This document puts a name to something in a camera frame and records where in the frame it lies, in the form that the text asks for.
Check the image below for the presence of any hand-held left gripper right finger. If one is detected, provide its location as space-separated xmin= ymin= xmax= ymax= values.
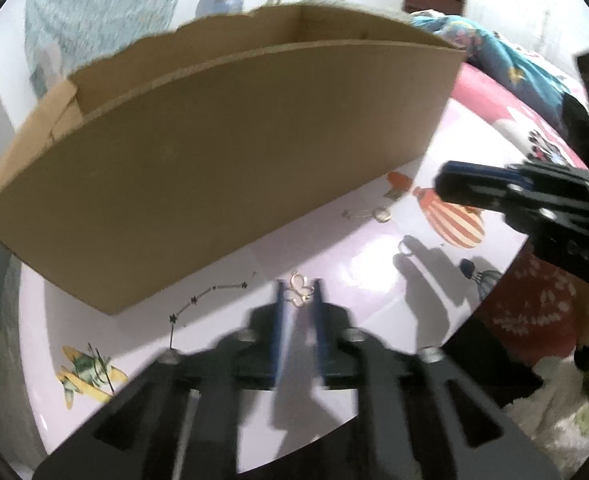
xmin=311 ymin=277 xmax=563 ymax=480

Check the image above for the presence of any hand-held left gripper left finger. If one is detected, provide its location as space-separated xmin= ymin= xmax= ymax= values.
xmin=32 ymin=280 xmax=292 ymax=480

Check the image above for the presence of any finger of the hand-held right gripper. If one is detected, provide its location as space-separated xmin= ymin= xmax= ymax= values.
xmin=433 ymin=160 xmax=530 ymax=211

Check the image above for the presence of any gold butterfly pendant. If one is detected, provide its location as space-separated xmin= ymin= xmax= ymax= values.
xmin=283 ymin=272 xmax=316 ymax=307

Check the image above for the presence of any gold charm with chain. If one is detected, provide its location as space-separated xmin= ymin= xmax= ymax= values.
xmin=342 ymin=204 xmax=393 ymax=223

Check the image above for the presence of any cardboard box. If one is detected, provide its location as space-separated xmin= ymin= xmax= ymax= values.
xmin=0 ymin=2 xmax=468 ymax=316

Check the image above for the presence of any blue patterned quilt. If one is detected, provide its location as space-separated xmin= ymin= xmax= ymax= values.
xmin=409 ymin=12 xmax=588 ymax=111

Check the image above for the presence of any teal floral hanging cloth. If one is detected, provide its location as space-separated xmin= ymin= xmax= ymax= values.
xmin=24 ymin=0 xmax=195 ymax=98

